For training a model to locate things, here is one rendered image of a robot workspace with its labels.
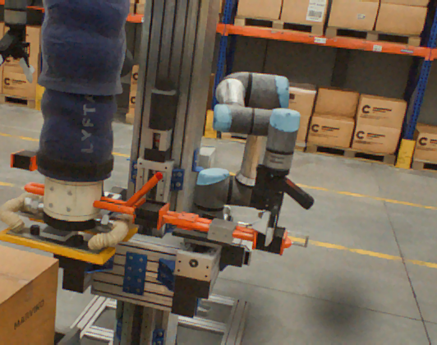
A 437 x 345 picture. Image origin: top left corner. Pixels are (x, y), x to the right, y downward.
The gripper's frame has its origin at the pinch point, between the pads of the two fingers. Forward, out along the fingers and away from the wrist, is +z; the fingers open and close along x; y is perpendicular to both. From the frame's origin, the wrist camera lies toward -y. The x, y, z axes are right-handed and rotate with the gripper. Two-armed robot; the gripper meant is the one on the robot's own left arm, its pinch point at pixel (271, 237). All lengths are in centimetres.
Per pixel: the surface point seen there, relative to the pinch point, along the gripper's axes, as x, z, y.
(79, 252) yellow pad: 15, 11, 51
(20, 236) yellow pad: 14, 11, 70
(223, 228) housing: 3.8, -1.0, 13.2
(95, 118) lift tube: 8, -26, 52
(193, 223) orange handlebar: 3.6, -0.5, 21.7
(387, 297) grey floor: -269, 125, -68
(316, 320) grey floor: -208, 126, -22
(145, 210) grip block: 5.7, -2.1, 35.5
